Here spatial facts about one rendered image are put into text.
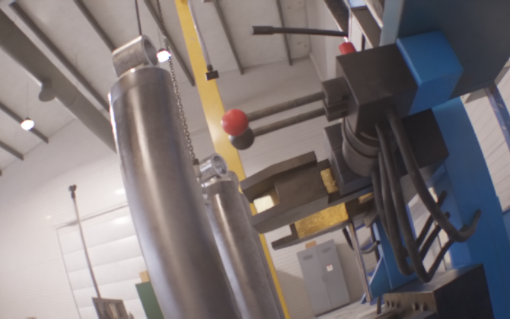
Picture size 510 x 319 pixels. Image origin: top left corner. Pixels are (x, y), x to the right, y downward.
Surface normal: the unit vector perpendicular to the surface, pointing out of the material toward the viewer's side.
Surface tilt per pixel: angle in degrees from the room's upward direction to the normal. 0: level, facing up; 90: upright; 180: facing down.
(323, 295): 90
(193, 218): 90
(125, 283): 90
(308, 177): 90
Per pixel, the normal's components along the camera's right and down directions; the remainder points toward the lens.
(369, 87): -0.14, -0.28
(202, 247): 0.64, -0.42
